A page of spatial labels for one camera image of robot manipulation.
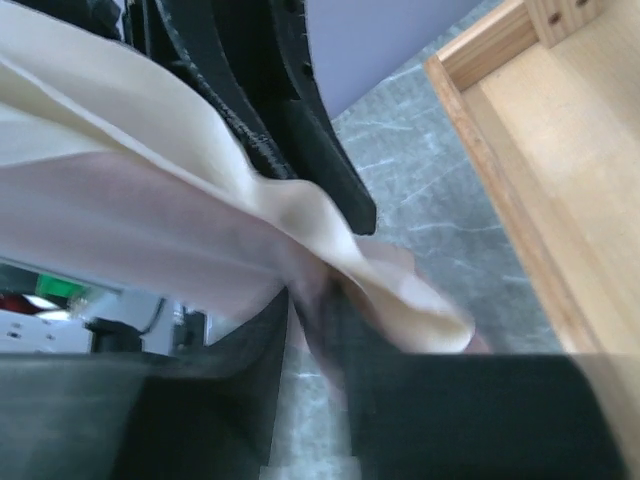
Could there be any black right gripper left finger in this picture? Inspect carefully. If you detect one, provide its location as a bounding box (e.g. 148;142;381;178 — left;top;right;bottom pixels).
1;291;289;479

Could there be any pink and cream underwear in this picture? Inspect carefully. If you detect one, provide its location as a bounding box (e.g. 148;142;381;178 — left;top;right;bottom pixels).
1;1;475;355

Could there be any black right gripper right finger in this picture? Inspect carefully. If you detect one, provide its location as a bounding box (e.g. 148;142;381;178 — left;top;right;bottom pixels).
322;287;629;479

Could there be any wooden hanger rack frame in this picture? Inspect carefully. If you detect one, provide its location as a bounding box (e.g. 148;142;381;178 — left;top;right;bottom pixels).
423;0;640;355

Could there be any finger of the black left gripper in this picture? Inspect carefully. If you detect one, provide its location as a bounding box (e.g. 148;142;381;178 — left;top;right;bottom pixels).
123;0;297;179
219;1;376;235

